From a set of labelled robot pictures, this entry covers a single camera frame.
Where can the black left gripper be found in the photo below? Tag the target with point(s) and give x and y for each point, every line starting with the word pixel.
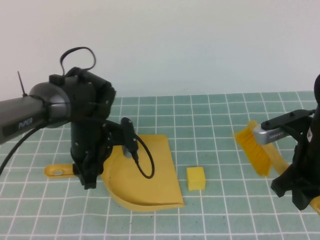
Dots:
pixel 87 142

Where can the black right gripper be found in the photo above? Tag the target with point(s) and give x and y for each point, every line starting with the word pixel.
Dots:
pixel 307 162

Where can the yellow plastic dustpan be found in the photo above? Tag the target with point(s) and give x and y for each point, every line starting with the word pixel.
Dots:
pixel 150 175

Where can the yellow hand brush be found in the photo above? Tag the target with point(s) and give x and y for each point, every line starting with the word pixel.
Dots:
pixel 252 150

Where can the small yellow foam cube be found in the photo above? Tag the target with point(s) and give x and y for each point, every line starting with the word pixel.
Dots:
pixel 196 180

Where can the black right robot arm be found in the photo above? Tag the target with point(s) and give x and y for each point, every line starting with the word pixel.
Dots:
pixel 317 87

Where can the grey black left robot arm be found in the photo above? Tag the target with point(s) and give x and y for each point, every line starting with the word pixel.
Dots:
pixel 50 107

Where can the black zip tie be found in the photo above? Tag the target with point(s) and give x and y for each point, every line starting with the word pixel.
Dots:
pixel 23 90

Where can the green white-grid tablecloth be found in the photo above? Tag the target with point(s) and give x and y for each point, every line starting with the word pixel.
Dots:
pixel 212 117

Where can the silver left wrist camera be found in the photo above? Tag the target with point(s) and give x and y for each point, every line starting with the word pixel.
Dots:
pixel 127 153

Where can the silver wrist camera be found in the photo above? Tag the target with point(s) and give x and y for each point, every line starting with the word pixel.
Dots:
pixel 265 136
pixel 127 153

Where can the black left camera mount bracket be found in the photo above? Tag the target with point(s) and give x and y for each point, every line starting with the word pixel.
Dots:
pixel 127 132

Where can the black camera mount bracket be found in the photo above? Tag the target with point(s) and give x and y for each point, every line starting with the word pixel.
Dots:
pixel 127 132
pixel 287 118

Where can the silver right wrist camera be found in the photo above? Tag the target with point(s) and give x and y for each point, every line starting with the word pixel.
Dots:
pixel 265 136

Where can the black right camera mount bracket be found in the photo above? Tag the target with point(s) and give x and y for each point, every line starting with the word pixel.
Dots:
pixel 287 118

